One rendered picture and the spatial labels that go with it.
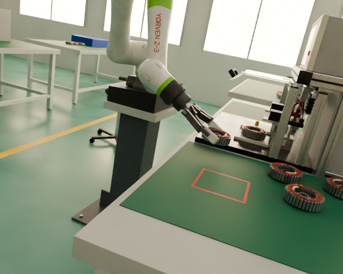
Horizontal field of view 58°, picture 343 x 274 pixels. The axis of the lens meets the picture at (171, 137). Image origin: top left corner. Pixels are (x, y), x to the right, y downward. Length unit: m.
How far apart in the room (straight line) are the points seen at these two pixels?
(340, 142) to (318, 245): 0.53
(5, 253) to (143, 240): 1.23
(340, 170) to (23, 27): 7.81
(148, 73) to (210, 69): 5.12
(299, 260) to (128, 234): 0.36
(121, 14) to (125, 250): 1.16
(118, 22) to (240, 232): 1.15
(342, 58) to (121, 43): 1.00
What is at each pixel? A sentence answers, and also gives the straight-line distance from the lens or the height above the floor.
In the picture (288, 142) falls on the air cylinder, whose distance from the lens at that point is 1.44.
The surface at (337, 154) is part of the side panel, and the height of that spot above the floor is 0.85.
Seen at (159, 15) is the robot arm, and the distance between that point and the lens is 1.42.
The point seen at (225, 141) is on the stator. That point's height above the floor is 0.82.
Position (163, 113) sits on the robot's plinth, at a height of 0.74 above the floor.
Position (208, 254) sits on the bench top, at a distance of 0.68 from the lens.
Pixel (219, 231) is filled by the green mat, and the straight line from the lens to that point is 0.75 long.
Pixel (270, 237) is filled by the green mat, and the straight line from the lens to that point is 0.80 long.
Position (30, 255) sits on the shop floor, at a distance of 1.80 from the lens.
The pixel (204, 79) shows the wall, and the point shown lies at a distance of 6.32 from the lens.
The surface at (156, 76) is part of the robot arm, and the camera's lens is 1.20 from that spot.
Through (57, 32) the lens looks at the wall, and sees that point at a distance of 7.81.
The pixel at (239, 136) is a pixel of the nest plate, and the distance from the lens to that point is 1.42.
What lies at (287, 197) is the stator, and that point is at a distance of 0.99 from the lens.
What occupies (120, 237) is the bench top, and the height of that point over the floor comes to 0.75.
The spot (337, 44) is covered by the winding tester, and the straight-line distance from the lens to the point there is 1.34.
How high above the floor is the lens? 1.15
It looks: 18 degrees down
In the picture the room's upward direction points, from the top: 11 degrees clockwise
